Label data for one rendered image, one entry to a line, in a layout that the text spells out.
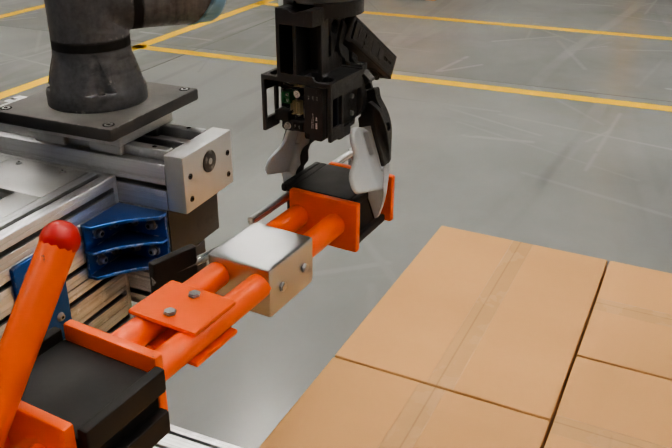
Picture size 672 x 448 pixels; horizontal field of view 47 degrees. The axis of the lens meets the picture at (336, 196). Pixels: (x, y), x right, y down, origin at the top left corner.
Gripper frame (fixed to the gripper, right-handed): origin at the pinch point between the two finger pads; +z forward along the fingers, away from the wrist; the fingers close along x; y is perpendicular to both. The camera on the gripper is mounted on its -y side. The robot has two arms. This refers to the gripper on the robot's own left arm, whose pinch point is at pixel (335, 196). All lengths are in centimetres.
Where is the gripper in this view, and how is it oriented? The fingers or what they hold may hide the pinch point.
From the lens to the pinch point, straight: 77.7
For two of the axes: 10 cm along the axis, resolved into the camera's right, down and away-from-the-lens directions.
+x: 8.8, 2.0, -4.4
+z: 0.0, 9.1, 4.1
